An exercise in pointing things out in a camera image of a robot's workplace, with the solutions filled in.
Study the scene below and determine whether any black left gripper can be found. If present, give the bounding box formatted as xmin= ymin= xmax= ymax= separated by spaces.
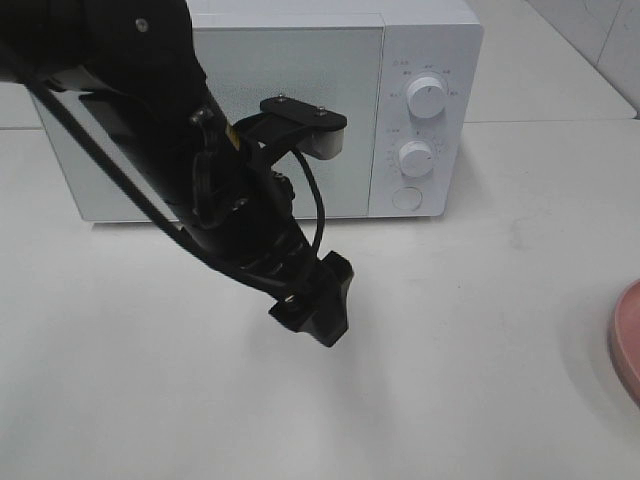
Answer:
xmin=192 ymin=96 xmax=354 ymax=348

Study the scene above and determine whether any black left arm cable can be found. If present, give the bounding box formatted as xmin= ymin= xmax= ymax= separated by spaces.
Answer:
xmin=0 ymin=39 xmax=329 ymax=301

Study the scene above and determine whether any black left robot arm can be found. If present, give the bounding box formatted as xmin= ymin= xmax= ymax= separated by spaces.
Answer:
xmin=1 ymin=1 xmax=354 ymax=347

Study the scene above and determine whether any white microwave knob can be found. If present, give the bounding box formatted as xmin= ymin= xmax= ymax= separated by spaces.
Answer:
xmin=399 ymin=141 xmax=435 ymax=178
xmin=406 ymin=72 xmax=447 ymax=119

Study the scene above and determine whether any white round door button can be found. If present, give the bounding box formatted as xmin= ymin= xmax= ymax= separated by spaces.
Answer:
xmin=392 ymin=187 xmax=423 ymax=211

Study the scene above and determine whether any white microwave oven body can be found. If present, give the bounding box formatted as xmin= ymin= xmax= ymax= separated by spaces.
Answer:
xmin=29 ymin=9 xmax=486 ymax=224

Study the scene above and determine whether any pink round plate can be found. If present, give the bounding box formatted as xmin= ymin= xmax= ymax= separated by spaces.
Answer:
xmin=608 ymin=280 xmax=639 ymax=405

